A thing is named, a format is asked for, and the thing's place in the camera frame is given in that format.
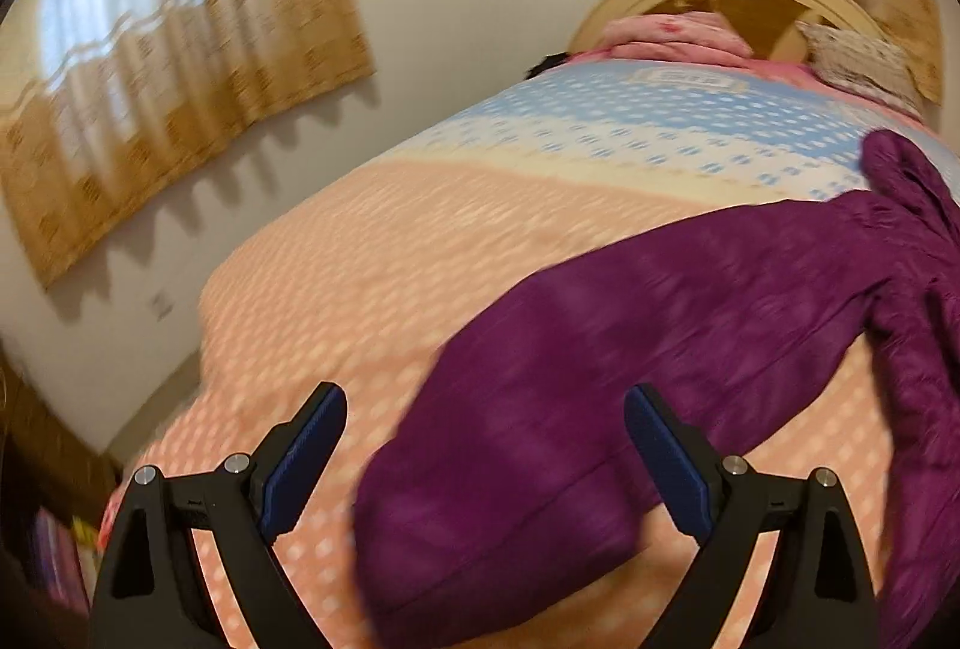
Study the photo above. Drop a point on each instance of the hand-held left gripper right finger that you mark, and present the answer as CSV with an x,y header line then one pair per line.
x,y
667,461

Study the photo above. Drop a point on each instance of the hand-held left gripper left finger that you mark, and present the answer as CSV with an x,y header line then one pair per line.
x,y
300,461

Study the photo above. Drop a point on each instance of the purple down jacket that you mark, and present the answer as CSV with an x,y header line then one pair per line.
x,y
562,356

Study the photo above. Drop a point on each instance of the bed with dotted bedspread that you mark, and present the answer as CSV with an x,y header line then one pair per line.
x,y
375,244

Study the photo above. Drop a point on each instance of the colourful books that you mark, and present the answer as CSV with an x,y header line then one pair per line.
x,y
64,551

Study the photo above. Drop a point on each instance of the dark wooden cabinet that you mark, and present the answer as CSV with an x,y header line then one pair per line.
x,y
37,439

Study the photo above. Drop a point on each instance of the pink bed sheet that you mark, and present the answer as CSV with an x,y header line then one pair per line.
x,y
787,73

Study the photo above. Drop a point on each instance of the large beige patterned curtain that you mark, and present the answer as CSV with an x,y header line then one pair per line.
x,y
172,57

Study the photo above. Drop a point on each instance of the folded pink quilt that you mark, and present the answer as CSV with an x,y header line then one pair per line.
x,y
675,34

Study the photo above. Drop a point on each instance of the grey patterned pillow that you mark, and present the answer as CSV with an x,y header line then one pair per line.
x,y
862,64

